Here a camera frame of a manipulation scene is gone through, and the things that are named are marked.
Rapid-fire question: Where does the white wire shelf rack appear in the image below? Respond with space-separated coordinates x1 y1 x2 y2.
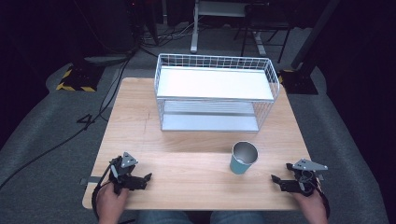
153 52 281 133

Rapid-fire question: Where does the person's left hand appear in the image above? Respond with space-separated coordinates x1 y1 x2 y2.
95 181 131 224

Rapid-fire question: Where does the white metal stand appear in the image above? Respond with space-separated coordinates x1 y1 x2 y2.
190 0 269 58

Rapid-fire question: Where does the long black floor cable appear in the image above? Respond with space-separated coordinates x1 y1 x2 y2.
0 50 136 191

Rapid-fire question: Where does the yellow black striped stand base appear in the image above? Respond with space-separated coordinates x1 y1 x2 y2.
277 68 319 96
55 63 106 93

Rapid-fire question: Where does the person's right hand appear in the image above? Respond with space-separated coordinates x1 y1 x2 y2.
291 187 330 224

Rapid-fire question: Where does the blue metal cup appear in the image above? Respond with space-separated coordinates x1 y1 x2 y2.
229 140 260 175

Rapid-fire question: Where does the bundle of floor cables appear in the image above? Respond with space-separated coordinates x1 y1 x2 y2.
136 15 206 59

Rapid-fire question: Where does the black chair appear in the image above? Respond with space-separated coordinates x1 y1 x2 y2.
233 2 295 64

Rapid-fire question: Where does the black slanted pole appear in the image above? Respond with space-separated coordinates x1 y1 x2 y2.
290 0 342 70

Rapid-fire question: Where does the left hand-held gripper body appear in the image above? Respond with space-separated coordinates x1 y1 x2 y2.
108 151 149 196

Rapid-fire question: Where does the black wrist strap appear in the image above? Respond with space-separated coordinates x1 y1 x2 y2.
316 178 332 219

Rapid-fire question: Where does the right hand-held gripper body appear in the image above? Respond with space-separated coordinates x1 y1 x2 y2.
279 158 329 198

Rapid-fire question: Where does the person's leg in jeans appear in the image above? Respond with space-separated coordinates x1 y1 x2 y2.
135 210 194 224
209 210 266 224

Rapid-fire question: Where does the grey table edge bracket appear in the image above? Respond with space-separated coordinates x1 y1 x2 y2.
79 175 103 187

